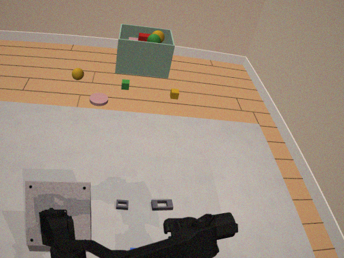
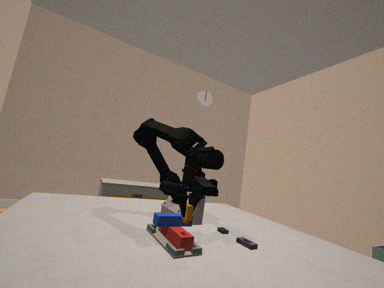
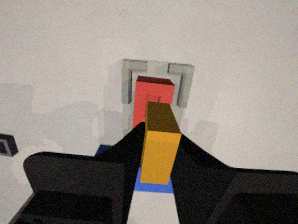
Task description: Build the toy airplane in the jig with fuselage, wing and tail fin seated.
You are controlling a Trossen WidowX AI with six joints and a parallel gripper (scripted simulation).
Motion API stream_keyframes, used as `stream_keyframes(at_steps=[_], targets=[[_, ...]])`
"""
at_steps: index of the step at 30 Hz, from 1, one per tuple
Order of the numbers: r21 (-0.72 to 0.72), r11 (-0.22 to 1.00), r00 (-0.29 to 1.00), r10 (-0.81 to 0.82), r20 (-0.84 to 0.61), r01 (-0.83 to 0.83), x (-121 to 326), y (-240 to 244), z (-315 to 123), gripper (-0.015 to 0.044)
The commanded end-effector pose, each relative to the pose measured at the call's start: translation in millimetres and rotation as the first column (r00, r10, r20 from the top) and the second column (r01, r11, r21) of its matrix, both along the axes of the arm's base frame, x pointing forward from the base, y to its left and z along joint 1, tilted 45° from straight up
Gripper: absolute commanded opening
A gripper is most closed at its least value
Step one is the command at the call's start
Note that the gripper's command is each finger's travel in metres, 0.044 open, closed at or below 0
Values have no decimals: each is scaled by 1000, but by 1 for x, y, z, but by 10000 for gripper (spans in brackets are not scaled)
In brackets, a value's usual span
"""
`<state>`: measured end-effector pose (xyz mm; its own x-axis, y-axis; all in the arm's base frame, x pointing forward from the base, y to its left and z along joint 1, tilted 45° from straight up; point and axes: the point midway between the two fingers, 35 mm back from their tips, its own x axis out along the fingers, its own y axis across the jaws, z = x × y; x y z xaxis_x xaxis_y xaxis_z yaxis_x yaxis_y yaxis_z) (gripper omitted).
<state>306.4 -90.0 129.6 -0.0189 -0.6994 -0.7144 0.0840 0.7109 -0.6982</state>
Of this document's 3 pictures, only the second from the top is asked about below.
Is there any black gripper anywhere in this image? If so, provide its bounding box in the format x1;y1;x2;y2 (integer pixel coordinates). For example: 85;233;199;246
159;166;205;217

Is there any yellow rectangular block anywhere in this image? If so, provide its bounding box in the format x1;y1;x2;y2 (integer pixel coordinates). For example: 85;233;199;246
181;203;193;224

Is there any red long bar with two slots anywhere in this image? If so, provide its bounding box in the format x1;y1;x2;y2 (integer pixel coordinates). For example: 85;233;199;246
158;227;194;251

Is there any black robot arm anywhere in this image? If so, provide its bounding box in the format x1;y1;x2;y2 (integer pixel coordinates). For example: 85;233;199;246
133;118;224;196

